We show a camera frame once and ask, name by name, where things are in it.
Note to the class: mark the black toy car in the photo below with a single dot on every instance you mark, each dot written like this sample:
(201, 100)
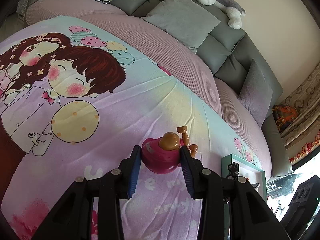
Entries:
(233, 169)

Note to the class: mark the grey sofa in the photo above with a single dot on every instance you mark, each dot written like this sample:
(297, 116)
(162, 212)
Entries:
(228, 53)

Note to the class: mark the beige patterned curtain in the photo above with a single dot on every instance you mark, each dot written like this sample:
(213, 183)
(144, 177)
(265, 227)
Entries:
(305, 99)

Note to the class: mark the pink sofa seat cover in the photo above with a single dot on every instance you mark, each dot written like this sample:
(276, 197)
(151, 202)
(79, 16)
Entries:
(168, 53)

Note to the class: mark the light grey cushion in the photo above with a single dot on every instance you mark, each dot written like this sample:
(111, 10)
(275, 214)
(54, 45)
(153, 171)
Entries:
(185, 20)

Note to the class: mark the red hanging ornament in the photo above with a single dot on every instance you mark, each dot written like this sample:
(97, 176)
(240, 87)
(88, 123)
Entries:
(306, 149)

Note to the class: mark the purple grey cushion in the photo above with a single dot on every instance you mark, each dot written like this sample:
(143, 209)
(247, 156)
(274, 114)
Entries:
(256, 94)

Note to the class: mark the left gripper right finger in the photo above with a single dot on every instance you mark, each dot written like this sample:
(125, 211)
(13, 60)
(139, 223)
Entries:
(249, 215)

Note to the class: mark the grey white plush dog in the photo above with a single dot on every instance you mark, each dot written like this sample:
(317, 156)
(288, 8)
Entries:
(231, 8)

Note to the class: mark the pink puppy toy figure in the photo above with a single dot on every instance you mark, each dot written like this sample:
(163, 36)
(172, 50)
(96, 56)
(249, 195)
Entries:
(162, 155)

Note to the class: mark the orange red decoration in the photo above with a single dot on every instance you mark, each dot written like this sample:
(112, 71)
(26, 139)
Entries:
(284, 116)

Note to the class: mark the cartoon print table cloth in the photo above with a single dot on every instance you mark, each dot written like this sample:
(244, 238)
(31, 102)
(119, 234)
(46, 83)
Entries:
(86, 111)

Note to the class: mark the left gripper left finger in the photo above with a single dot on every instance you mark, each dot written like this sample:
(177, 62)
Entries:
(71, 216)

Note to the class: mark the teal white box lid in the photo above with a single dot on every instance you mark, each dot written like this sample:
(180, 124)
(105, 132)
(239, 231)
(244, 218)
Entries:
(248, 170)

